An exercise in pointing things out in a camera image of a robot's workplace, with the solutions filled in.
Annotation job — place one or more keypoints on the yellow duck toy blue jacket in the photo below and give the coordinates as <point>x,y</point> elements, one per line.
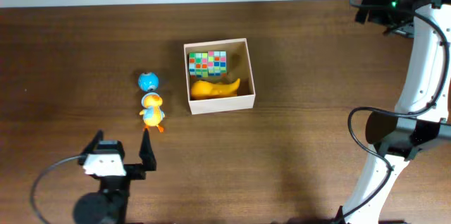
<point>152,114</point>

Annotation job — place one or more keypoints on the white cardboard box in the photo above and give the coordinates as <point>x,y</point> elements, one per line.
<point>239,67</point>

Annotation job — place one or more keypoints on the rubik cube green orange top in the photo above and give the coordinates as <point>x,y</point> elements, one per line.
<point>198,64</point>

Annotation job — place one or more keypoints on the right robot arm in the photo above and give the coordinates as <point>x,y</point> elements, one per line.
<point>419,120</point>

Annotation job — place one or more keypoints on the blue ball toy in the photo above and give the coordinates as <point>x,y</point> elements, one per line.
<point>148,82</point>

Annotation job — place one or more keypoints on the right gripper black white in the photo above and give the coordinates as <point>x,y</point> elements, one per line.
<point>363,13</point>

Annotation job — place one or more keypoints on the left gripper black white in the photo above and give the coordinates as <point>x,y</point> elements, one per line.
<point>146,149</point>

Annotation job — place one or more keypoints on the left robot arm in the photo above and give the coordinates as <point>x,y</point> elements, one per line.
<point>108,204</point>

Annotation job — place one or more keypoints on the rubik cube pastel colours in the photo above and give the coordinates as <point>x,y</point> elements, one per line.
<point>217,63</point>

